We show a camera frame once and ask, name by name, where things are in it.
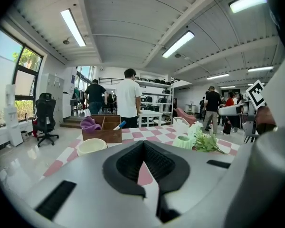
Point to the blue wall poster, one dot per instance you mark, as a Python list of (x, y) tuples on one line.
[(73, 81)]

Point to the pale green ribbed vase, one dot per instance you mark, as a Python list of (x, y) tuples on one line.
[(183, 142)]

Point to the person's right forearm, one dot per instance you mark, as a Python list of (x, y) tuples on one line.
[(266, 115)]

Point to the rows of black cases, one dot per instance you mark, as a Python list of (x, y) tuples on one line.
[(148, 98)]

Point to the plain white table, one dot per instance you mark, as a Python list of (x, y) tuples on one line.
[(149, 113)]

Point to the red white checkered cloth table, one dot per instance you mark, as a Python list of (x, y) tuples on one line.
[(147, 134)]

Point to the pale green artificial flowers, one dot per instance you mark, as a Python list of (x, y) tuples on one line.
[(204, 141)]

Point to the tall narrow window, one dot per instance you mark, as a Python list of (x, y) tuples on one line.
[(85, 72)]

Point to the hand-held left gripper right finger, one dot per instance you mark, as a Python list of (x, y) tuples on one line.
[(166, 167)]

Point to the small white desktop bin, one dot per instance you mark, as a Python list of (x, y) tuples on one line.
[(180, 127)]

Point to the brown white coconut bowl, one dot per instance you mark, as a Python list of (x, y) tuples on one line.
[(91, 145)]

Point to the white cabinet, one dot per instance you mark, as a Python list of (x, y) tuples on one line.
[(66, 106)]

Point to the wooden steps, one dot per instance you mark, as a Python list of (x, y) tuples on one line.
[(70, 123)]

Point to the large black framed window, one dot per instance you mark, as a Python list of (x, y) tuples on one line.
[(1, 70)]

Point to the red bag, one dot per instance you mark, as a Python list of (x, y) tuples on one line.
[(35, 128)]

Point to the grey locker cabinet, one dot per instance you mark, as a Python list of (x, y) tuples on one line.
[(52, 89)]

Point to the purple cloth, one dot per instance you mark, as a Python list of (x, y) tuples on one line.
[(89, 125)]

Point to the black mezzanine railing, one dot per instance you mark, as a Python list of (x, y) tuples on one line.
[(109, 80)]

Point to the pink armchair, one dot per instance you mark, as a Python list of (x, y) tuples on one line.
[(186, 116)]

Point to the black office chair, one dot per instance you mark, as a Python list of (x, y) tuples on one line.
[(46, 113)]

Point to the white shelf rack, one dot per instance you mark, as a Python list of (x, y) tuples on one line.
[(154, 83)]

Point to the blue white marker pen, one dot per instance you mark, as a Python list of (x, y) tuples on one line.
[(120, 125)]

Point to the white water dispenser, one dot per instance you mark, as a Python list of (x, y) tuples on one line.
[(13, 125)]

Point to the clothes rack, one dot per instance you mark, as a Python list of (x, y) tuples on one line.
[(77, 96)]

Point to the small grey waste basket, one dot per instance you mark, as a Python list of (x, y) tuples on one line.
[(25, 136)]

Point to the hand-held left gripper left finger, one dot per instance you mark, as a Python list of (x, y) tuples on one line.
[(123, 165)]

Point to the wooden divided organizer box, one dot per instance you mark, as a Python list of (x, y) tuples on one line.
[(102, 136)]

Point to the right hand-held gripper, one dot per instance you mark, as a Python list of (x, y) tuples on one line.
[(254, 96)]

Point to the long ceiling light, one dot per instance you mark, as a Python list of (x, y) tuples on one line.
[(248, 3), (260, 69), (178, 44), (73, 27), (217, 76)]

